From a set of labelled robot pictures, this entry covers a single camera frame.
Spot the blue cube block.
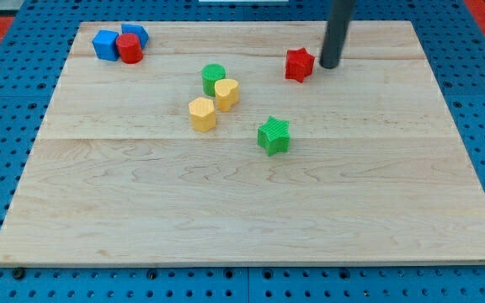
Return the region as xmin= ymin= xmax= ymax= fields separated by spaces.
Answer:
xmin=92 ymin=29 xmax=119 ymax=61

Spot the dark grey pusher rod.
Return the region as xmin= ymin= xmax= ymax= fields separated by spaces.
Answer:
xmin=319 ymin=0 xmax=356 ymax=69

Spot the wooden board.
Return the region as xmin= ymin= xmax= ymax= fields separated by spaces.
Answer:
xmin=0 ymin=21 xmax=485 ymax=268

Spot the blue pentagon block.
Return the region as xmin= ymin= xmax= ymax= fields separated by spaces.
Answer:
xmin=121 ymin=24 xmax=149 ymax=49

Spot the green cylinder block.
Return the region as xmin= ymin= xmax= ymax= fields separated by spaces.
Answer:
xmin=201 ymin=63 xmax=227 ymax=97

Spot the red cylinder block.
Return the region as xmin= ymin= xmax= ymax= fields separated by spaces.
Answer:
xmin=115 ymin=33 xmax=143 ymax=64

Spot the yellow heart block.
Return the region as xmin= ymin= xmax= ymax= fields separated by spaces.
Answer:
xmin=215 ymin=78 xmax=239 ymax=112

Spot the red star block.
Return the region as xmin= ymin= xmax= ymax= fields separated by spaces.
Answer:
xmin=285 ymin=48 xmax=315 ymax=82

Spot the green star block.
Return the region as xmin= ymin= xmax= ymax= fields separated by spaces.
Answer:
xmin=257 ymin=116 xmax=290 ymax=157

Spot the yellow hexagon block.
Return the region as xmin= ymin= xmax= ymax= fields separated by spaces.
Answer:
xmin=189 ymin=97 xmax=216 ymax=132

